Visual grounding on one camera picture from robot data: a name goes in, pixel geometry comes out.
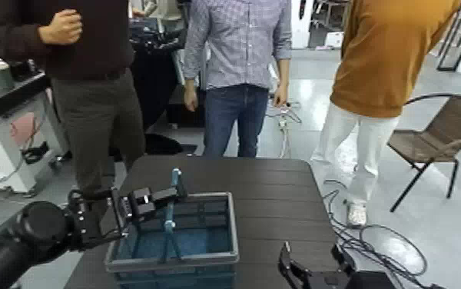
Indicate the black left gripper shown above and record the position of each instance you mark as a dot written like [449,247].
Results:
[93,222]

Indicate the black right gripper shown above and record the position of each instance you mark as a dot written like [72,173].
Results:
[327,281]

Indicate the blue crate with grey rim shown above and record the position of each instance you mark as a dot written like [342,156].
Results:
[202,242]

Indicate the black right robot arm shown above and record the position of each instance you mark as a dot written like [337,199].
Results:
[369,281]

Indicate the person in dark sweater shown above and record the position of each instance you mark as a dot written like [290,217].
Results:
[93,80]

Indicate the white equipment cart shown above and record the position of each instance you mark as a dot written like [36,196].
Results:
[4,121]

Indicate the person in checkered shirt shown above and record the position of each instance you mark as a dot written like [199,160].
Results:
[238,60]

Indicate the brown wicker chair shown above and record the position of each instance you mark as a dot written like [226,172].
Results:
[440,141]

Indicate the grey cup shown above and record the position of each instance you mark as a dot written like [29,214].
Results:
[0,74]

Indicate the person in orange sweater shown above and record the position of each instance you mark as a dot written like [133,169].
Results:
[384,60]

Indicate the black metal rack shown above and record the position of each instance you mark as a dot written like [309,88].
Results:
[454,44]

